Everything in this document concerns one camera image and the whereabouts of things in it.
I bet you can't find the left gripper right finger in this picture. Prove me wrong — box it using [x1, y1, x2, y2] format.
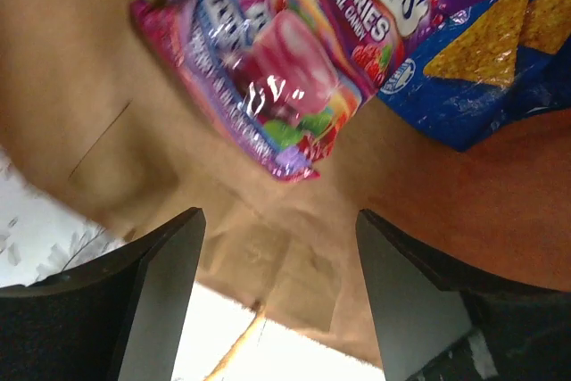
[356, 210, 570, 380]

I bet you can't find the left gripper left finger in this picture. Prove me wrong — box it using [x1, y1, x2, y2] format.
[1, 208, 205, 380]

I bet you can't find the red paper bag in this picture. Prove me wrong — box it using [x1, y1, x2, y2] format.
[1, 0, 570, 364]

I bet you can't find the blue tortilla chips bag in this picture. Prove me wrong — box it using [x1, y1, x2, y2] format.
[378, 0, 570, 151]

